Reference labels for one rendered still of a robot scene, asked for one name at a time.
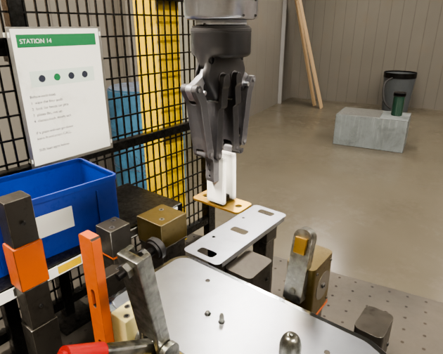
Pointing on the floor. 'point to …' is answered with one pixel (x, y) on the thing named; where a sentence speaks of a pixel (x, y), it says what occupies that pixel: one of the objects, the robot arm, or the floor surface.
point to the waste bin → (403, 81)
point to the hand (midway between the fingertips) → (221, 177)
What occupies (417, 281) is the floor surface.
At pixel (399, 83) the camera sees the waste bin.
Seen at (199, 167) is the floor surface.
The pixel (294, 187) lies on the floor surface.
